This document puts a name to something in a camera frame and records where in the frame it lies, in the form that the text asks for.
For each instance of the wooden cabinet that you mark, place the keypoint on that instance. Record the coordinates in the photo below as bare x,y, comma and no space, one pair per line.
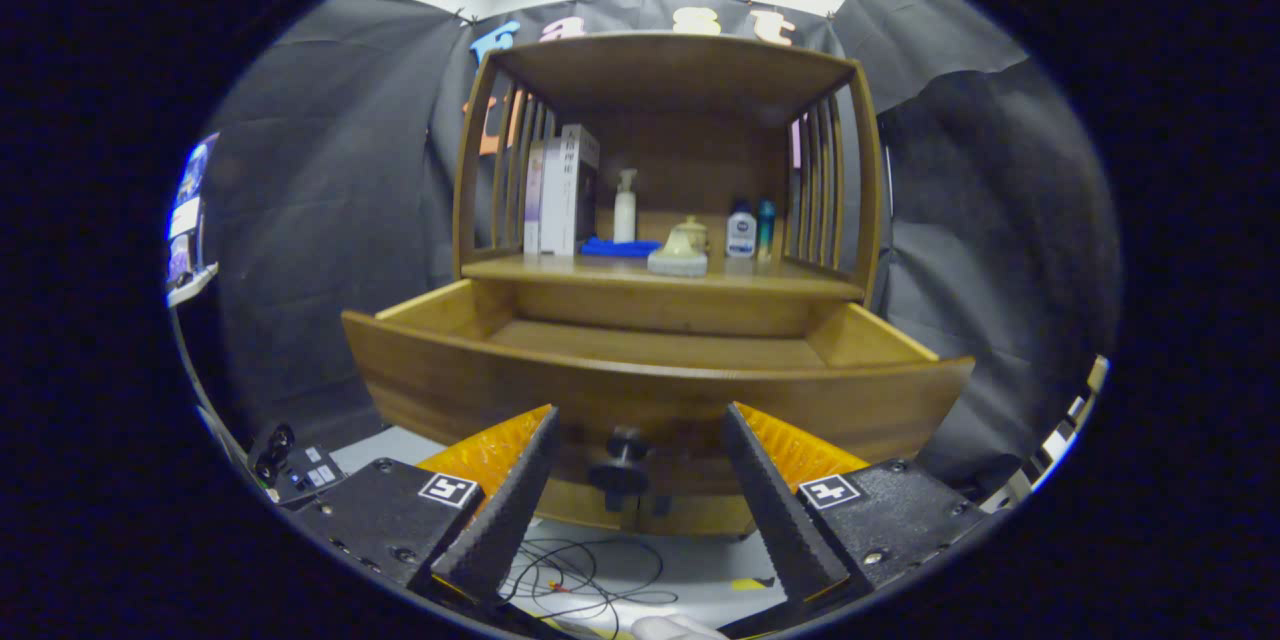
680,70

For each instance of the white pump bottle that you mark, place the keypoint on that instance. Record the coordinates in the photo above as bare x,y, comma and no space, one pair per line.
625,220

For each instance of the beige lidded teacup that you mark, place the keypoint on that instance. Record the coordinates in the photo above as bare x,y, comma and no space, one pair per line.
699,235

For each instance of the black electronic device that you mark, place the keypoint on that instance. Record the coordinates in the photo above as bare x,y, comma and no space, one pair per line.
305,475

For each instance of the folded blue cloth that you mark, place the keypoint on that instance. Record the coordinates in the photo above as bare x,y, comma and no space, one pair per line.
610,247

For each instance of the wooden drawer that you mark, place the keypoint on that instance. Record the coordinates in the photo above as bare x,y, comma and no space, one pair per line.
650,390

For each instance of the black drawer knob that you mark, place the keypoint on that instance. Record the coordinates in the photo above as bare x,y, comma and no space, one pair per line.
620,475

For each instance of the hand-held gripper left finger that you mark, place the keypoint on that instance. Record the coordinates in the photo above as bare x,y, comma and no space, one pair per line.
510,520

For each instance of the white bottle with blue cap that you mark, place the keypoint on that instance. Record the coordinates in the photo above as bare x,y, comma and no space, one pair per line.
741,238

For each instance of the black backdrop cloth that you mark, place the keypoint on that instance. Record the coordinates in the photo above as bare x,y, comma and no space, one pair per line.
330,220

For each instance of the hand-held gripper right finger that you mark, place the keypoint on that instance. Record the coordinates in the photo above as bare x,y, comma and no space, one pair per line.
785,520

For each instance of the teal bottle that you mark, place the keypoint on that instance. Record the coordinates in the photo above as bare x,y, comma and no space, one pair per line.
765,225

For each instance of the white table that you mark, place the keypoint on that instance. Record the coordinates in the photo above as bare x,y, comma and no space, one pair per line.
1055,445

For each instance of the wooden countertop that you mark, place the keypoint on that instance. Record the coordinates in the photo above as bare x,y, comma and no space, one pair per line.
580,270

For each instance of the thick white book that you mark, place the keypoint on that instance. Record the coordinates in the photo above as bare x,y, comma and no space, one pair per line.
558,195

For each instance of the yellow floor tape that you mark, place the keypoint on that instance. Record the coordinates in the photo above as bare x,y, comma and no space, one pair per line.
745,583

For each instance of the thin pale purple book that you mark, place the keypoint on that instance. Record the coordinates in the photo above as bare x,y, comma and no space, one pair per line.
533,205

